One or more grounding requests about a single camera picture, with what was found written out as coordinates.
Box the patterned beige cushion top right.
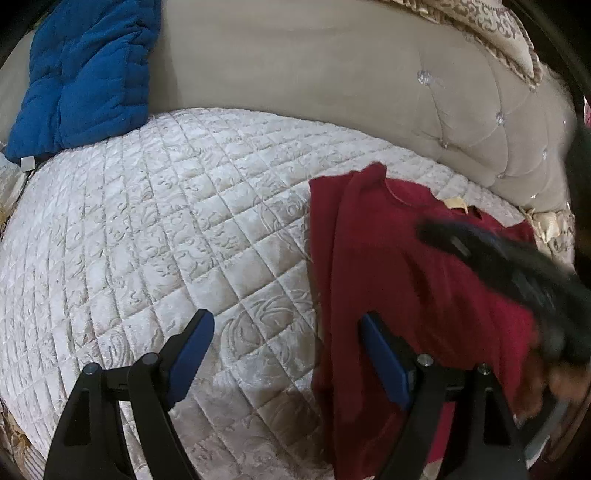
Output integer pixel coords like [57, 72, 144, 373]
[392, 0, 546, 91]

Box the white quilted sofa cover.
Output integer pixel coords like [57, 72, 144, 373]
[0, 107, 539, 480]

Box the blue quilted cushion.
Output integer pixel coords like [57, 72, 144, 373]
[2, 0, 162, 163]

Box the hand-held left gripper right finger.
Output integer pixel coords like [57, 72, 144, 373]
[359, 311, 530, 480]

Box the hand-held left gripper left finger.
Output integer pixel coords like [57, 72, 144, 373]
[45, 308, 216, 480]

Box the beige tufted sofa backrest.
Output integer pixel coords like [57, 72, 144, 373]
[0, 0, 579, 214]

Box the red sweater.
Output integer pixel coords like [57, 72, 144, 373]
[308, 162, 555, 480]

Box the person's right hand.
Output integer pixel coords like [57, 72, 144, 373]
[519, 355, 591, 418]

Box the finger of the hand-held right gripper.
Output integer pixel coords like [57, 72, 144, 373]
[417, 218, 548, 308]

